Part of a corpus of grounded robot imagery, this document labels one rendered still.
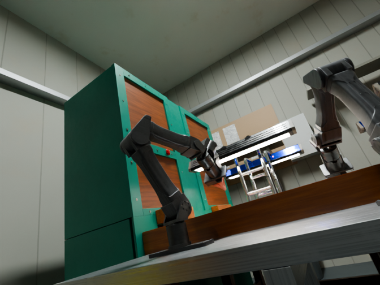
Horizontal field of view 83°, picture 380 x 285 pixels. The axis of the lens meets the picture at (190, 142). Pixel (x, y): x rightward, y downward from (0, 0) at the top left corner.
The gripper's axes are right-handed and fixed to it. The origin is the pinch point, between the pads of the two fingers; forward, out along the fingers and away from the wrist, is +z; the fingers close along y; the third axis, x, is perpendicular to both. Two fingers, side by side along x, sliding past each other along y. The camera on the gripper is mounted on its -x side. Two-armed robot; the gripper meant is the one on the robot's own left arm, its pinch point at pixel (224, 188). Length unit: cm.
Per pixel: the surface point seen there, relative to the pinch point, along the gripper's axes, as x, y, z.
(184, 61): -312, 72, -30
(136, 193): 0.0, 41.7, -14.4
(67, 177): -16, 94, -34
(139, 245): 19.7, 41.6, -1.0
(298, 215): 20.4, -25.7, 2.9
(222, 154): -28.0, 2.4, 0.3
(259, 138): -28.2, -19.4, 0.1
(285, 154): -64, -24, 43
